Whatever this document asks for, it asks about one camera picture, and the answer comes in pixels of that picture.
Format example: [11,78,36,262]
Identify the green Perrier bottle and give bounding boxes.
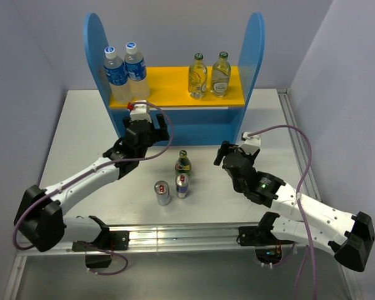
[175,150,192,176]

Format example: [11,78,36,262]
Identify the blue Red Bull can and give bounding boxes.
[175,173,189,198]

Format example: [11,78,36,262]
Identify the silver Red Bull can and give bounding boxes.
[154,181,171,206]

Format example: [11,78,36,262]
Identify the clear Chang soda bottle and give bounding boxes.
[188,52,208,99]
[211,51,231,96]

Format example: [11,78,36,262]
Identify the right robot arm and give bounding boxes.
[214,141,375,272]

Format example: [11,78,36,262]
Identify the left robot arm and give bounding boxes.
[12,113,174,252]

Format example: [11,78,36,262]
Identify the blue and yellow wooden shelf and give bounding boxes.
[83,12,265,146]

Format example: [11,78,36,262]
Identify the left plastic water bottle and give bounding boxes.
[104,46,133,105]

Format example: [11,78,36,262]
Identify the plastic water bottle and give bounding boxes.
[104,46,133,105]
[124,42,150,100]

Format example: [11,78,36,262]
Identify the right plastic water bottle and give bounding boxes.
[124,42,150,100]

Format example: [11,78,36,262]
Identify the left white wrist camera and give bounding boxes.
[127,100,152,123]

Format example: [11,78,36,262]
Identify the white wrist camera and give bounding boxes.
[239,131,261,155]
[127,100,152,123]

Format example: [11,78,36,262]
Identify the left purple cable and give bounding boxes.
[12,100,175,276]

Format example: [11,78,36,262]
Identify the purple cable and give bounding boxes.
[245,124,318,300]
[12,100,175,276]

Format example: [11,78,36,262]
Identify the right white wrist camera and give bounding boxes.
[239,131,261,155]

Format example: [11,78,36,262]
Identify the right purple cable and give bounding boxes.
[245,124,318,300]

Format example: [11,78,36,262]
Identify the aluminium front rail frame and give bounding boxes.
[2,218,357,300]

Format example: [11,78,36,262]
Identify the aluminium right side rail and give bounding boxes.
[277,89,321,201]

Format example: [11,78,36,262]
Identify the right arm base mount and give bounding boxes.
[236,226,296,269]

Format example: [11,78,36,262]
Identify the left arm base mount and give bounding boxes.
[71,230,129,271]

